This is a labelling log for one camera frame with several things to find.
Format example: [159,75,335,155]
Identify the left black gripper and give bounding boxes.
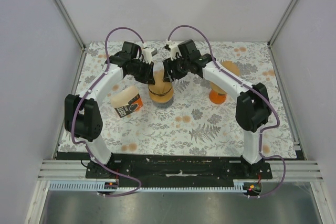
[129,59,155,86]

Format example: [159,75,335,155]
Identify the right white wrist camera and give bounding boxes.
[164,40,181,61]

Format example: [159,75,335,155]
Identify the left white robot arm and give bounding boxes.
[64,42,157,178]

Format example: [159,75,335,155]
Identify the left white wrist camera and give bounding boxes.
[141,43,157,64]

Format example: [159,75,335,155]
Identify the black mounting base plate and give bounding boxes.
[85,154,272,187]

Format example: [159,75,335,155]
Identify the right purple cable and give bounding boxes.
[167,25,286,199]

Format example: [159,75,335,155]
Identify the floral tablecloth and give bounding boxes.
[58,40,297,158]

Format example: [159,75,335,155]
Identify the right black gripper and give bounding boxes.
[163,55,190,83]

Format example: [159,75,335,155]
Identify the brown paper coffee filter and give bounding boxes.
[148,71,173,94]

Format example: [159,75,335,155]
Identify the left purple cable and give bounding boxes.
[71,26,144,198]

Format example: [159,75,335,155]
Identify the orange glass carafe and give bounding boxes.
[208,90,227,104]

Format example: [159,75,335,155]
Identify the white slotted cable duct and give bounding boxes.
[49,180,256,193]

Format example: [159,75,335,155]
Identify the purple cable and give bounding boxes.
[167,25,286,199]
[71,26,144,198]

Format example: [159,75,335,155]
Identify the aluminium frame rail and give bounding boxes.
[38,160,323,182]

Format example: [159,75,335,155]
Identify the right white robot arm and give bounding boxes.
[163,40,271,179]

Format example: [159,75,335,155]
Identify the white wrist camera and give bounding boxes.
[164,40,181,61]
[141,43,157,64]

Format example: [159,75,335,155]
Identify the grey glass dripper cone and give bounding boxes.
[149,88,172,97]

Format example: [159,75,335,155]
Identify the coffee filter package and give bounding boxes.
[110,86,143,118]

